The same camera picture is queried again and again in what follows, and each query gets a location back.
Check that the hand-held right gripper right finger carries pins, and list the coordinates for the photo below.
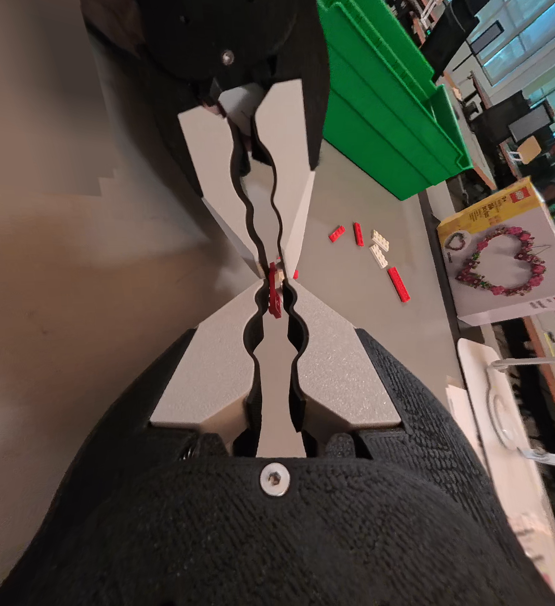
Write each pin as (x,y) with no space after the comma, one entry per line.
(339,378)

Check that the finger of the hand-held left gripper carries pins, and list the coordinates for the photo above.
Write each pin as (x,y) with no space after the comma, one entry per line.
(211,156)
(289,142)

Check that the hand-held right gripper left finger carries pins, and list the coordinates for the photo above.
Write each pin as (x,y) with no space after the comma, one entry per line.
(206,378)

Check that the small white lego brick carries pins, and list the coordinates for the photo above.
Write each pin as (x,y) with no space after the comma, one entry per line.
(281,275)

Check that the long red lego plate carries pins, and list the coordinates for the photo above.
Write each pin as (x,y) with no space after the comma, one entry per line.
(398,284)

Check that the white lego plate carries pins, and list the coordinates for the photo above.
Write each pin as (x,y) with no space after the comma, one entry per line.
(380,240)
(378,256)

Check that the lego set box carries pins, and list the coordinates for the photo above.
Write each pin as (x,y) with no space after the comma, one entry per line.
(509,293)

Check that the green plastic bin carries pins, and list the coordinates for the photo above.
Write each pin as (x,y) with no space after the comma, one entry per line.
(376,146)
(376,28)
(367,71)

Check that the white tray with holder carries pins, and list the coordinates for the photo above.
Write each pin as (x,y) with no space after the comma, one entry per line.
(476,378)

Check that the black monitor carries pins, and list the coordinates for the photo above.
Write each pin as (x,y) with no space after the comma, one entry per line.
(488,37)
(530,123)

